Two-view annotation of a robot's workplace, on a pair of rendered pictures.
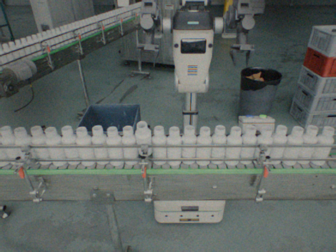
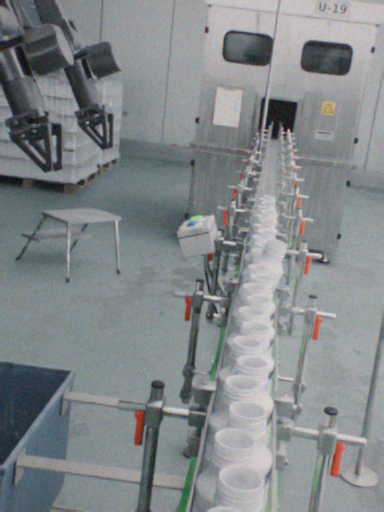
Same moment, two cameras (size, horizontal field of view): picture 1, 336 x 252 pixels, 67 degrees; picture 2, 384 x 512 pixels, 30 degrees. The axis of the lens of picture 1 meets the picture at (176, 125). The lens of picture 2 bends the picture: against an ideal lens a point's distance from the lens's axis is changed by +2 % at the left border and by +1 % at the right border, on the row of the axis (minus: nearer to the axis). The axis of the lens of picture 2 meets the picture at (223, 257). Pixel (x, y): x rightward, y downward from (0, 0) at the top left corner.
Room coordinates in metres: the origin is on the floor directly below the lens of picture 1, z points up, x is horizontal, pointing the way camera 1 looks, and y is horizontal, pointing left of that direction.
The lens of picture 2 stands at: (0.81, 1.34, 1.47)
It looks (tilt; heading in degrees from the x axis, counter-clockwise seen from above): 15 degrees down; 273
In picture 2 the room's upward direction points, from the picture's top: 7 degrees clockwise
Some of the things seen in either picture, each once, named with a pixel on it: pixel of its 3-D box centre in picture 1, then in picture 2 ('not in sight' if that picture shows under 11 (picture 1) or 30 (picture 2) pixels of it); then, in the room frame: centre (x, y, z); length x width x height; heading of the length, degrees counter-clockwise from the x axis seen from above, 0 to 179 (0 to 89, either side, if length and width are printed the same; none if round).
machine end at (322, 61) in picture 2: not in sight; (276, 127); (0.83, -5.33, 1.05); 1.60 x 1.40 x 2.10; 90
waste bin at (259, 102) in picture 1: (256, 99); not in sight; (2.70, -0.96, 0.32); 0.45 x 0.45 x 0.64
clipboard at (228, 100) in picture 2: not in sight; (227, 106); (1.24, -4.56, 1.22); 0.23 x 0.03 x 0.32; 0
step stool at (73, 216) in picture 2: not in sight; (70, 238); (2.16, -3.44, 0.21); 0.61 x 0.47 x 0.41; 144
